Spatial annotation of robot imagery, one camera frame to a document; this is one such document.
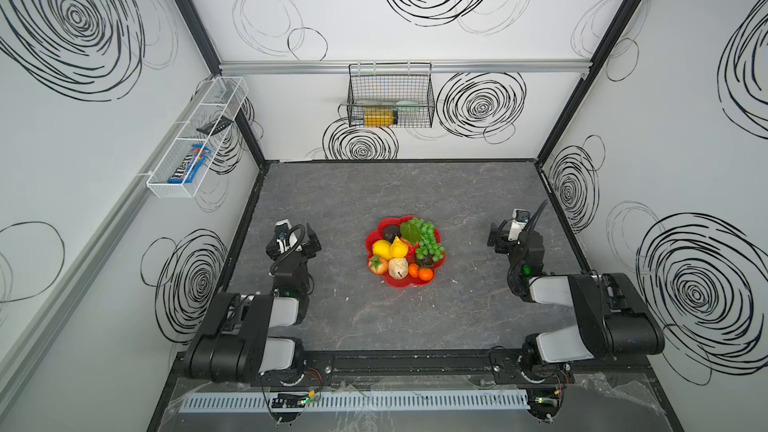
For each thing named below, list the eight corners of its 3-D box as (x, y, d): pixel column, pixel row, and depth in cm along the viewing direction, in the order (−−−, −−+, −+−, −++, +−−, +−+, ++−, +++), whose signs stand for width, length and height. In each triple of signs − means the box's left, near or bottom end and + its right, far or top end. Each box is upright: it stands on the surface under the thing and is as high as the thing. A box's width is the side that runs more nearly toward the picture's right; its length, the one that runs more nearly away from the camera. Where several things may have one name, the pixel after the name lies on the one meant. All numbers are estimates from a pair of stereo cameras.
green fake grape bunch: (426, 272, 92) (429, 257, 84) (398, 242, 98) (399, 225, 91) (444, 257, 95) (449, 241, 87) (416, 229, 102) (418, 212, 94)
